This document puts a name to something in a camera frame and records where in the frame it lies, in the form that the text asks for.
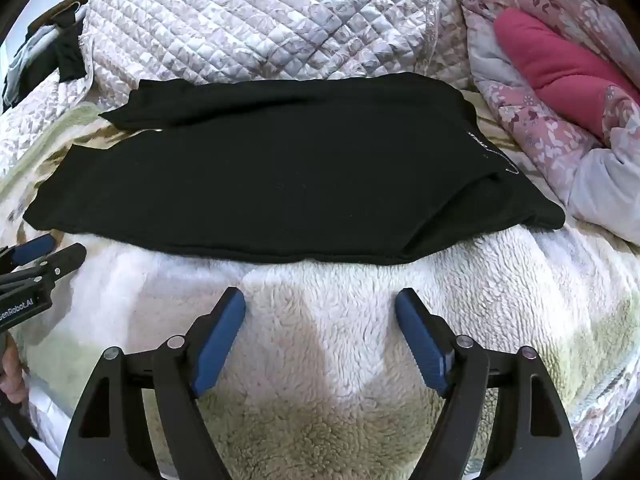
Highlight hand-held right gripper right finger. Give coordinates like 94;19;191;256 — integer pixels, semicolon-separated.
395;287;583;480

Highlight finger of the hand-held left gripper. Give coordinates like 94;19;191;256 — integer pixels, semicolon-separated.
30;242;87;281
0;234;56;273

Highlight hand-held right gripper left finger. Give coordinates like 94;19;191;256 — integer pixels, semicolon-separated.
57;287;247;480

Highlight black pants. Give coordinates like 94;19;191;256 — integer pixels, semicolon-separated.
22;71;566;267

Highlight person's left hand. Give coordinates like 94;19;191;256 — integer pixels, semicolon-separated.
0;332;30;403

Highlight white fleece blanket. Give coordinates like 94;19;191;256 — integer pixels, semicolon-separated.
0;87;640;480

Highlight pink floral comforter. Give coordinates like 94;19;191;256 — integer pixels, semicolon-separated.
460;0;640;246

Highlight quilted beige bedspread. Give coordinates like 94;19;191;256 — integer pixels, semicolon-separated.
0;0;481;186

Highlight pink cloth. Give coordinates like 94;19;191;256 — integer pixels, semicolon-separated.
494;7;640;146

